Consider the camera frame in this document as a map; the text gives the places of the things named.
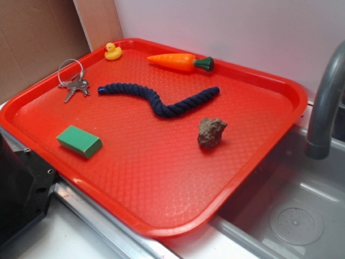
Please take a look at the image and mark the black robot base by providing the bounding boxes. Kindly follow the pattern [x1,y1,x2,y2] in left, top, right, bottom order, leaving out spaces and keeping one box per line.
[1,136,57,249]

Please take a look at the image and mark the red plastic tray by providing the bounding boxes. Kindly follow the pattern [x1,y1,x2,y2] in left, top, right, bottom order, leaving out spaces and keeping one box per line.
[1,39,307,238]

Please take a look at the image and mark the brown rock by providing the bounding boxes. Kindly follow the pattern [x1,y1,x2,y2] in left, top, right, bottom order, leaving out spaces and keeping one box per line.
[197,118,227,149]

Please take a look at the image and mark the orange toy carrot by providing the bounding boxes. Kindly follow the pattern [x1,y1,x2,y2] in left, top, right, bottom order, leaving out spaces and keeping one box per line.
[147,53,215,72]

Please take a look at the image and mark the green rectangular block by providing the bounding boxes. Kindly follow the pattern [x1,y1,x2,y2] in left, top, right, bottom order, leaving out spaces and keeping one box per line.
[57,126,103,159]

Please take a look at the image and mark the yellow rubber duck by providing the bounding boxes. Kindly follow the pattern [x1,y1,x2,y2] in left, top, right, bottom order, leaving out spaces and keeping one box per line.
[104,43,122,60]

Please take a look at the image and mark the grey toy sink basin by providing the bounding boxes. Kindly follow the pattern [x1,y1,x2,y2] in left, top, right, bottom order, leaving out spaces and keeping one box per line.
[165,126,344,258]

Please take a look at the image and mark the grey toy faucet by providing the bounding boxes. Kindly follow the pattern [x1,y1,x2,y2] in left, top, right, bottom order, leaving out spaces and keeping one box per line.
[305,42,344,160]

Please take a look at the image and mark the brown cardboard panel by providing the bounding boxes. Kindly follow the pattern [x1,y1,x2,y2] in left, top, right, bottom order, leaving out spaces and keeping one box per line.
[1,1,123,103]

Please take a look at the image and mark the dark blue twisted rope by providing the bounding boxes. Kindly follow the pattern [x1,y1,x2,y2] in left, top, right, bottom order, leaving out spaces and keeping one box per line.
[97,83,220,118]

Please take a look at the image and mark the silver keys on wire ring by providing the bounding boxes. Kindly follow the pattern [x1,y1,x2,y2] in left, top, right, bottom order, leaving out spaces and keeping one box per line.
[57,59,90,103]

